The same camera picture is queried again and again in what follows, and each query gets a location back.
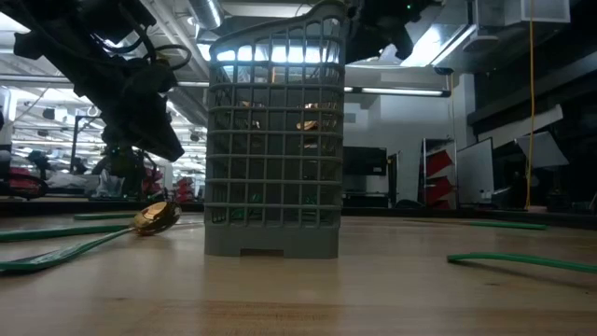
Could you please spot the black wall monitor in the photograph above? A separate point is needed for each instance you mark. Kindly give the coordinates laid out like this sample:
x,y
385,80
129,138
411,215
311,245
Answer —
x,y
366,161

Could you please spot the silver ventilation duct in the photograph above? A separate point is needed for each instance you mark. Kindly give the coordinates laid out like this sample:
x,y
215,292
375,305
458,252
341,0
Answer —
x,y
205,11

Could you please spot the white whiteboard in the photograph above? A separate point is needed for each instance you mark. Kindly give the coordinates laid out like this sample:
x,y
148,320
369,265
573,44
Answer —
x,y
476,172

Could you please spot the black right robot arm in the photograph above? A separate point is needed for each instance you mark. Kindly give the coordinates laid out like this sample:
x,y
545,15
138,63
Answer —
x,y
420,9

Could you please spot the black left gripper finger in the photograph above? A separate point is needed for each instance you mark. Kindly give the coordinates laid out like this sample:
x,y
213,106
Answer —
x,y
154,140

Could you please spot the red round object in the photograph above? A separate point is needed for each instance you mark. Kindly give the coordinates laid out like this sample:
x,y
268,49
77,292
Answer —
x,y
23,186

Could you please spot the red and white shelf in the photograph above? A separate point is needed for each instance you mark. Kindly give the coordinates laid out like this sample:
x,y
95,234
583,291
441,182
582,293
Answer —
x,y
438,163

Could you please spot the long ceiling light fixture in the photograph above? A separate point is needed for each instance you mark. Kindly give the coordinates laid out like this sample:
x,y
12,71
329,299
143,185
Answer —
x,y
401,91

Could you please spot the white ceiling air unit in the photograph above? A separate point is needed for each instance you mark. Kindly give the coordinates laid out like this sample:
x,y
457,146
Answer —
x,y
522,11

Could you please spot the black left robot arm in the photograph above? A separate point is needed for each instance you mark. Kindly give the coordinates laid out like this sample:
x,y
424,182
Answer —
x,y
46,28

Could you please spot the white plastic bag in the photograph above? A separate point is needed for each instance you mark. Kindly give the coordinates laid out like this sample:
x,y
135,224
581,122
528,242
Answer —
x,y
107,184

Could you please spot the background black robot arm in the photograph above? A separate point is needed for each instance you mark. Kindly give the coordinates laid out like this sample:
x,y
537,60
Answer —
x,y
123,170
39,158

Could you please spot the angled white panel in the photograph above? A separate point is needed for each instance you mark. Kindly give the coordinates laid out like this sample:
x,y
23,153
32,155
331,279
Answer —
x,y
543,151

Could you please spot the grey plastic cutlery caddy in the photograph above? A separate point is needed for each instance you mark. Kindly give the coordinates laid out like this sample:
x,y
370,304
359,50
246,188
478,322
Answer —
x,y
275,242

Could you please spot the background black metal frame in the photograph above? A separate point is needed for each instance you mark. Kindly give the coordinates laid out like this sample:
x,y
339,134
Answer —
x,y
73,144

